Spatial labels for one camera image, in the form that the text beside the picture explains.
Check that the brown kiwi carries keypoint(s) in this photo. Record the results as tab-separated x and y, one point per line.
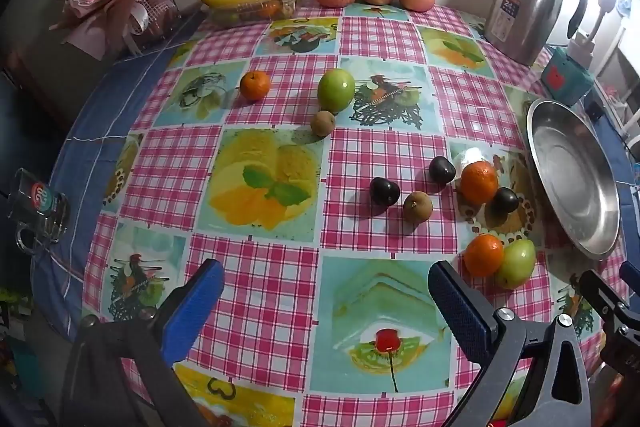
418	207

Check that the stainless steel plate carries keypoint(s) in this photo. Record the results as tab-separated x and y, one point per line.
570	172

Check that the orange tangerine with stem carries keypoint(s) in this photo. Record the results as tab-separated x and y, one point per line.
482	255

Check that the green mango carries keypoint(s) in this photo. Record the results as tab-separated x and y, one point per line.
517	264
336	89

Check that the brown longan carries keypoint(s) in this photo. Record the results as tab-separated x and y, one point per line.
322	124

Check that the dark plum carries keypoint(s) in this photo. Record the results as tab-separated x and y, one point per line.
505	201
384	192
442	170

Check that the teal plastic box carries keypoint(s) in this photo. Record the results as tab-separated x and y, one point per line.
562	77

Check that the clear plastic fruit container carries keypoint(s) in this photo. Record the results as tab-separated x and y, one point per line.
260	13

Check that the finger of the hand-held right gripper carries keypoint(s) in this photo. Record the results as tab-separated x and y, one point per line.
607	299
631	276

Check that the glass mug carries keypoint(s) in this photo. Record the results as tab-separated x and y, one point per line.
40	207

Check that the person's right hand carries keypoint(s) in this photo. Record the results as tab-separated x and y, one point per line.
620	399

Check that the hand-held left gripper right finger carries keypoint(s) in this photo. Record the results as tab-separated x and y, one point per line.
457	309

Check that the pink checked tablecloth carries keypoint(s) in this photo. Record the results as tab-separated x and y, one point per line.
280	297

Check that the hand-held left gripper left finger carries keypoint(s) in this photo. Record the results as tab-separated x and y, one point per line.
194	307

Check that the black power adapter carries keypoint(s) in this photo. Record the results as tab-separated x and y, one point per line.
595	107

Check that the small orange tangerine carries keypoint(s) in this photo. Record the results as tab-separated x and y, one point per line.
255	86

